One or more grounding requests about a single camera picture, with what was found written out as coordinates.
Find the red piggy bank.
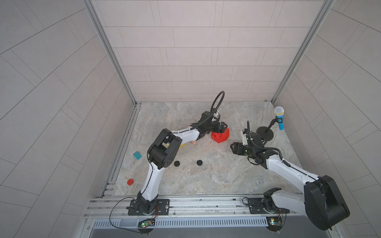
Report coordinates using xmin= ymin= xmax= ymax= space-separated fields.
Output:
xmin=211 ymin=128 xmax=230 ymax=143

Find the teal plug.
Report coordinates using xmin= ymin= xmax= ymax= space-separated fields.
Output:
xmin=133 ymin=151 xmax=142 ymax=160

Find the red round plug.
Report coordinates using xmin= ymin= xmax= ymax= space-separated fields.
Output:
xmin=127 ymin=178 xmax=134 ymax=186

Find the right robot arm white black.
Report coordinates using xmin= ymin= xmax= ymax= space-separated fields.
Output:
xmin=230 ymin=129 xmax=350 ymax=231

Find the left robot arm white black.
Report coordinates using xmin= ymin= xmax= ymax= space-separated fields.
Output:
xmin=137 ymin=109 xmax=227 ymax=214

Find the black microphone stand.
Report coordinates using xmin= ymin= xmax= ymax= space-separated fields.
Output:
xmin=256 ymin=118 xmax=278 ymax=141

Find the blue toy microphone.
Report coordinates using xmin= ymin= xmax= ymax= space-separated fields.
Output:
xmin=274 ymin=106 xmax=285 ymax=131

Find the right controller board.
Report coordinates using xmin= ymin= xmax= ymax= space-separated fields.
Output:
xmin=266 ymin=217 xmax=283 ymax=232

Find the controller board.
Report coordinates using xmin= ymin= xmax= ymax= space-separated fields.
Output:
xmin=266 ymin=217 xmax=283 ymax=232
xmin=138 ymin=219 xmax=156 ymax=235

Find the left controller board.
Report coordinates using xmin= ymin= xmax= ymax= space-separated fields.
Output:
xmin=138 ymin=219 xmax=156 ymax=235

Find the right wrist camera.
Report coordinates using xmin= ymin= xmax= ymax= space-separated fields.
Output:
xmin=242 ymin=132 xmax=248 ymax=146

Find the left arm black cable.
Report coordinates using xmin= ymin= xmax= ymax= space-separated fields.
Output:
xmin=190 ymin=90 xmax=226 ymax=131

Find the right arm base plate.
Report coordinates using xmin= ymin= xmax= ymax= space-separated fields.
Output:
xmin=242 ymin=197 xmax=290 ymax=214

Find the aluminium rail frame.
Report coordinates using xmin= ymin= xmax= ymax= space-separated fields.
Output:
xmin=75 ymin=194 xmax=339 ymax=238

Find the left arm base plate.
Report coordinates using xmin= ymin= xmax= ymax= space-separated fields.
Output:
xmin=127 ymin=199 xmax=170 ymax=216

